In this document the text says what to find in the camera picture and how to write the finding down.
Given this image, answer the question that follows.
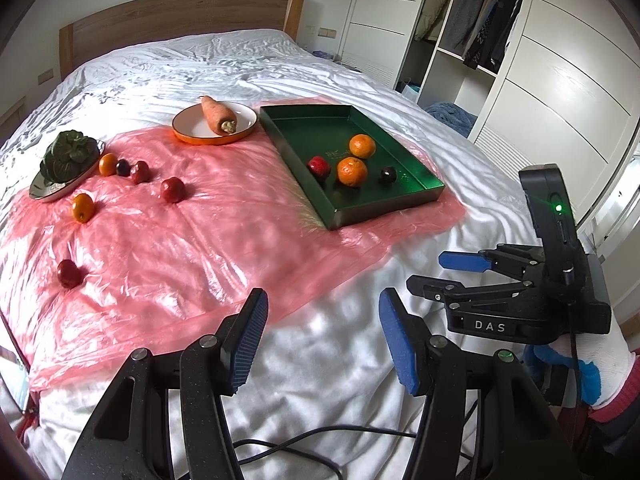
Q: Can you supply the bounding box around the carrot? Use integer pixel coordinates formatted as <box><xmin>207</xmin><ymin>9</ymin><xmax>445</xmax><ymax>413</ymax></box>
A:
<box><xmin>201</xmin><ymin>96</ymin><xmax>237</xmax><ymax>136</ymax></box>

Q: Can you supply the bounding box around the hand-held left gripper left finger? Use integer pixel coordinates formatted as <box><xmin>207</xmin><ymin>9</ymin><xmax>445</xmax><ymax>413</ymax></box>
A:
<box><xmin>60</xmin><ymin>287</ymin><xmax>269</xmax><ymax>480</ymax></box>

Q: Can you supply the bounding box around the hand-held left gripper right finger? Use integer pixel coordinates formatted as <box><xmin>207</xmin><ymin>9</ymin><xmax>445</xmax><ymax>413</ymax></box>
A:
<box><xmin>378</xmin><ymin>287</ymin><xmax>583</xmax><ymax>480</ymax></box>

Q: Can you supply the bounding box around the person's right hand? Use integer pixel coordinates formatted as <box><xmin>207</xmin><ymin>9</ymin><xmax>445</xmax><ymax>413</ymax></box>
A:
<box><xmin>522</xmin><ymin>321</ymin><xmax>637</xmax><ymax>409</ymax></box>

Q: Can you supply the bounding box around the orange rimmed white plate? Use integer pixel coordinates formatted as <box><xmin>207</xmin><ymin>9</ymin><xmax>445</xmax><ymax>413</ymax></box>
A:
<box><xmin>172</xmin><ymin>102</ymin><xmax>259</xmax><ymax>146</ymax></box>

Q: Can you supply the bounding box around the person's right forearm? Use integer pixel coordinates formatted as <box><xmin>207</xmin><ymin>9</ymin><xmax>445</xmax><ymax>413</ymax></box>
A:
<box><xmin>585</xmin><ymin>390</ymin><xmax>640</xmax><ymax>466</ymax></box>

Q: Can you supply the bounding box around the large orange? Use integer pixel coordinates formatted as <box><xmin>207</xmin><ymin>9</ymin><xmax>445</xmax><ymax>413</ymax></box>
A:
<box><xmin>348</xmin><ymin>133</ymin><xmax>377</xmax><ymax>159</ymax></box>
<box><xmin>337</xmin><ymin>157</ymin><xmax>369</xmax><ymax>187</ymax></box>

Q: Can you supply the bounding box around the white panelled low cabinet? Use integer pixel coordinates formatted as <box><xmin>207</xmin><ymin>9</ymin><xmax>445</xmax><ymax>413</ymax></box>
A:
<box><xmin>0</xmin><ymin>94</ymin><xmax>28</xmax><ymax>133</ymax></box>

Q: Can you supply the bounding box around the silver plate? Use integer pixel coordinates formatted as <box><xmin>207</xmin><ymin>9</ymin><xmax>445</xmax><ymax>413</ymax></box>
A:
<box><xmin>28</xmin><ymin>140</ymin><xmax>107</xmax><ymax>203</ymax></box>

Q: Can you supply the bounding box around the pink plastic sheet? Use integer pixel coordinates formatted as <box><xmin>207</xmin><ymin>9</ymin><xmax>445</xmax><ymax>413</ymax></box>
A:
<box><xmin>0</xmin><ymin>95</ymin><xmax>463</xmax><ymax>391</ymax></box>

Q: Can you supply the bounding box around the bedside table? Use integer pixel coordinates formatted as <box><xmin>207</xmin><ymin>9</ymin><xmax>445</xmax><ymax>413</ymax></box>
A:
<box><xmin>312</xmin><ymin>50</ymin><xmax>362</xmax><ymax>72</ymax></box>

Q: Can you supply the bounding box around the white wardrobe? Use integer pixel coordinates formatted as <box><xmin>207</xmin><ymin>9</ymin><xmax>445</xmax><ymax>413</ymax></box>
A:
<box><xmin>340</xmin><ymin>0</ymin><xmax>640</xmax><ymax>226</ymax></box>

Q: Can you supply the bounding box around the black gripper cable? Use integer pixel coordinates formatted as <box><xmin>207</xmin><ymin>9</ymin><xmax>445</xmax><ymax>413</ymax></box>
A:
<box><xmin>562</xmin><ymin>267</ymin><xmax>586</xmax><ymax>408</ymax></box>
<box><xmin>232</xmin><ymin>425</ymin><xmax>417</xmax><ymax>480</ymax></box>

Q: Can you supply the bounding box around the smartphone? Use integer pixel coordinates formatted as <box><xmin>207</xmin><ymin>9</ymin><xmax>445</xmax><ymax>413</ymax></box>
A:
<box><xmin>0</xmin><ymin>347</ymin><xmax>30</xmax><ymax>413</ymax></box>

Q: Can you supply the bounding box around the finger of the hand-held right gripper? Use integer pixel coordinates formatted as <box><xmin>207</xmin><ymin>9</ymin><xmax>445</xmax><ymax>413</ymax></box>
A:
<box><xmin>438</xmin><ymin>242</ymin><xmax>547</xmax><ymax>281</ymax></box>
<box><xmin>406</xmin><ymin>274</ymin><xmax>535</xmax><ymax>312</ymax></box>

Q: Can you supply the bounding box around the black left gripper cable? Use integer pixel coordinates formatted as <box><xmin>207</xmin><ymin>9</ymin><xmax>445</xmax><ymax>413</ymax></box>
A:
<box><xmin>232</xmin><ymin>425</ymin><xmax>417</xmax><ymax>480</ymax></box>

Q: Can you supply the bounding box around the wooden headboard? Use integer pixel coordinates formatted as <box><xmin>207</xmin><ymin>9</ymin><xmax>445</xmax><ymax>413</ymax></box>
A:
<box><xmin>59</xmin><ymin>0</ymin><xmax>306</xmax><ymax>81</ymax></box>

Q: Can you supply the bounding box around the green bok choy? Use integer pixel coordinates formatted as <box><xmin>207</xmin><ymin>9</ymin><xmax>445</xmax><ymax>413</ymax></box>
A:
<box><xmin>40</xmin><ymin>130</ymin><xmax>98</xmax><ymax>183</ymax></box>

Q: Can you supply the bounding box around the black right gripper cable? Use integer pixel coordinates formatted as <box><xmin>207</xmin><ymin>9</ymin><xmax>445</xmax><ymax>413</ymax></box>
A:
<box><xmin>562</xmin><ymin>267</ymin><xmax>586</xmax><ymax>408</ymax></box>

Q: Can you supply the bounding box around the blue fluffy cloth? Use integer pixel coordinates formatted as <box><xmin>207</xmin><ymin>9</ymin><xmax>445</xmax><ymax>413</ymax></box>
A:
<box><xmin>425</xmin><ymin>102</ymin><xmax>478</xmax><ymax>136</ymax></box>

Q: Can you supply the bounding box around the row of hanging clothes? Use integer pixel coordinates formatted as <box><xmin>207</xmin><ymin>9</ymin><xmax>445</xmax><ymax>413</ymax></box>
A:
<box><xmin>415</xmin><ymin>0</ymin><xmax>528</xmax><ymax>73</ymax></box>

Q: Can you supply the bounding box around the green metal tray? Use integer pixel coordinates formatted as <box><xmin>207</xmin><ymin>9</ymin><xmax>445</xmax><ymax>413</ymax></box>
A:
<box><xmin>259</xmin><ymin>104</ymin><xmax>446</xmax><ymax>231</ymax></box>

